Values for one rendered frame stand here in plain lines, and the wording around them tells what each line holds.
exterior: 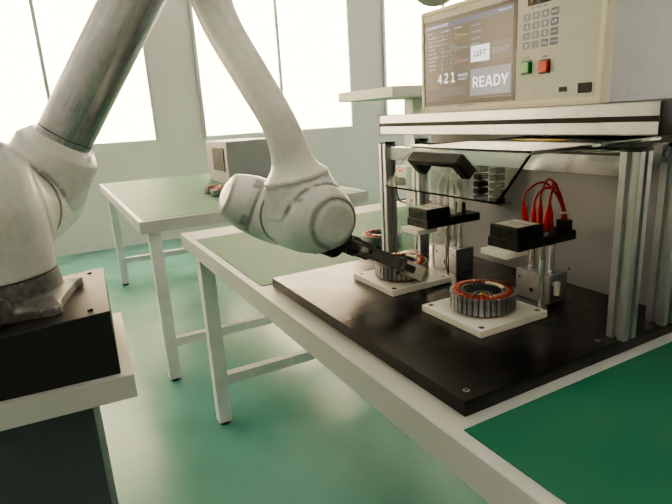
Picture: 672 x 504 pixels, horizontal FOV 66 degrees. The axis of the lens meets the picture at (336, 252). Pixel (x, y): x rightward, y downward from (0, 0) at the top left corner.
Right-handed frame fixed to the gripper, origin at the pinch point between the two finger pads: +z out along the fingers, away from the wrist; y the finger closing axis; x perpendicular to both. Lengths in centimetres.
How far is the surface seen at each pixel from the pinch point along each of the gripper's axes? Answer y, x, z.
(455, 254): 3.5, 6.7, 10.3
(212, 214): -133, -8, -1
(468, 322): 27.7, -5.0, -4.4
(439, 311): 21.2, -5.3, -5.0
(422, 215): 1.8, 11.4, -0.9
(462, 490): -15, -56, 66
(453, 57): 1.8, 42.8, -8.5
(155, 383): -140, -88, 6
